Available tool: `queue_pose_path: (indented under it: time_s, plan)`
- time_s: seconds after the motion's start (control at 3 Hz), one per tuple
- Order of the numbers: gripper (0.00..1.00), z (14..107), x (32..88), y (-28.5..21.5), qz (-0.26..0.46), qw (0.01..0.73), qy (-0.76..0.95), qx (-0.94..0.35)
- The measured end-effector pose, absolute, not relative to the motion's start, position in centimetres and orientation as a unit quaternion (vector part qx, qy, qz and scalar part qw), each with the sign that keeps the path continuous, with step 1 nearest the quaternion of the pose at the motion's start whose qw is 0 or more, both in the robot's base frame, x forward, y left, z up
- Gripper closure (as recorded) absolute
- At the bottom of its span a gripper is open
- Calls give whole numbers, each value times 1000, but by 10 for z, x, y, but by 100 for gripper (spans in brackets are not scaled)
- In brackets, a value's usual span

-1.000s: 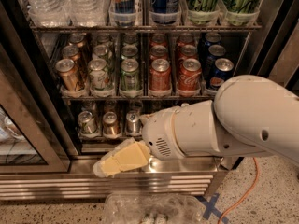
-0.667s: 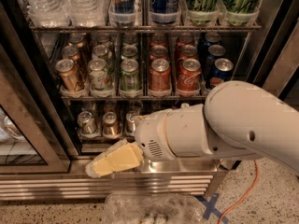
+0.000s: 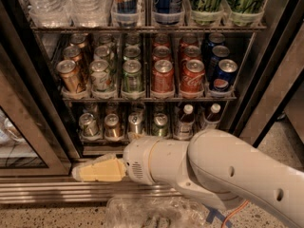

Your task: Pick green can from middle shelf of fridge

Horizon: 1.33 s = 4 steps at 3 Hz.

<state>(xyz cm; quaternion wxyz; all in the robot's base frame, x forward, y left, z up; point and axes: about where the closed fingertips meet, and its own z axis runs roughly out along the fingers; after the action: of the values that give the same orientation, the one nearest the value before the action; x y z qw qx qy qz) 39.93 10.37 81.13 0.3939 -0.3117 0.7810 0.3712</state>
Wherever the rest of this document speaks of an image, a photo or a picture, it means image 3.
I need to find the front white green soda can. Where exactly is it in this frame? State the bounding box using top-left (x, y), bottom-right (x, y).
top-left (89, 59), bottom-right (113, 92)

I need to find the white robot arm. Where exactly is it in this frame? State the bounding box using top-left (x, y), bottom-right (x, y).
top-left (72, 129), bottom-right (304, 228)

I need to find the front blue pepsi can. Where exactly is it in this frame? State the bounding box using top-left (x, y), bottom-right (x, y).
top-left (209, 59), bottom-right (238, 92)

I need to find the clear plastic bin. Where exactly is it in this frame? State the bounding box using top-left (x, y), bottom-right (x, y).
top-left (104, 197), bottom-right (205, 228)

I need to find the white-cap juice bottle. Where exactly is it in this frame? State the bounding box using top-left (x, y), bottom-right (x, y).
top-left (175, 104), bottom-right (195, 140)
top-left (199, 104), bottom-right (221, 130)

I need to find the shelf silver can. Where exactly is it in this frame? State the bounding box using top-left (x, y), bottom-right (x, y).
top-left (128, 112), bottom-right (143, 134)
top-left (79, 113), bottom-right (99, 137)

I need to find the left white-cap juice bottle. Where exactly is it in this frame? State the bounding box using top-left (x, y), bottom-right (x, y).
top-left (175, 104), bottom-right (195, 140)

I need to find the front red cola can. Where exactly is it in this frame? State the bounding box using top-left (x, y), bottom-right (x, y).
top-left (180, 59), bottom-right (205, 93)

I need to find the right white-cap juice bottle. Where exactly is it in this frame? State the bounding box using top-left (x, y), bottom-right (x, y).
top-left (199, 104), bottom-right (221, 130)

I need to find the stainless steel fridge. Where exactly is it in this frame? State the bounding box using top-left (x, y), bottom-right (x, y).
top-left (1, 0), bottom-right (304, 203)

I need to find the bottom shelf green can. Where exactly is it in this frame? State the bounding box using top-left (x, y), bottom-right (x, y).
top-left (152, 113), bottom-right (168, 137)

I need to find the red cola can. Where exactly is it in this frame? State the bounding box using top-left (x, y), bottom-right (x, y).
top-left (180, 46), bottom-right (201, 64)
top-left (180, 59), bottom-right (205, 93)
top-left (179, 33), bottom-right (199, 50)

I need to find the blue pepsi can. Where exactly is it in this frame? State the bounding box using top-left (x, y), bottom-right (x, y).
top-left (207, 46), bottom-right (230, 79)
top-left (209, 59), bottom-right (238, 92)
top-left (202, 32), bottom-right (225, 59)

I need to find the front gold soda can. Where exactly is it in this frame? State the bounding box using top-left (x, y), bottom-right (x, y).
top-left (56, 60), bottom-right (86, 93)

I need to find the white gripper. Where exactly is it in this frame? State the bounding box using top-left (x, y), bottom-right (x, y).
top-left (72, 132), bottom-right (159, 185)

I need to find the left clear water bottle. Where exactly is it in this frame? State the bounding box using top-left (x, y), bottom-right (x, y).
top-left (29, 0), bottom-right (70, 28)

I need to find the front orange soda can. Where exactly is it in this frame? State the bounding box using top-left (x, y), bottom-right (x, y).
top-left (152, 60), bottom-right (174, 93)

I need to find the glass fridge door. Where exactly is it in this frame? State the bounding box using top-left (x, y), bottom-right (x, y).
top-left (0, 46), bottom-right (70, 177)

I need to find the clear water bottle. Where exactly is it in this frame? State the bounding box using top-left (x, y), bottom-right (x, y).
top-left (29, 0), bottom-right (70, 28)
top-left (71, 0), bottom-right (112, 28)

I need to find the bottom shelf left silver can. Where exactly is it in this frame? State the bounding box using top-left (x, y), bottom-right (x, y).
top-left (79, 113), bottom-right (99, 137)

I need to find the gold soda can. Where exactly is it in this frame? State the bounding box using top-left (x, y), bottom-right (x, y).
top-left (69, 33), bottom-right (91, 57)
top-left (56, 60), bottom-right (86, 93)
top-left (62, 45), bottom-right (89, 81)

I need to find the blue tape cross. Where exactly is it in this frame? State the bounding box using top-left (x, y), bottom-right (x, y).
top-left (206, 207), bottom-right (232, 228)

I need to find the bottom shelf gold can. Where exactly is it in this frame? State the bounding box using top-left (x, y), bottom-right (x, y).
top-left (104, 113), bottom-right (121, 138)

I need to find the right clear water bottle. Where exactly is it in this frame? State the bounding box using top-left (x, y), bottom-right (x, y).
top-left (71, 0), bottom-right (112, 28)

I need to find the orange soda can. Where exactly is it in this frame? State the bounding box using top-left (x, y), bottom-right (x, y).
top-left (152, 33), bottom-right (170, 48)
top-left (152, 60), bottom-right (174, 93)
top-left (152, 46), bottom-right (172, 63)

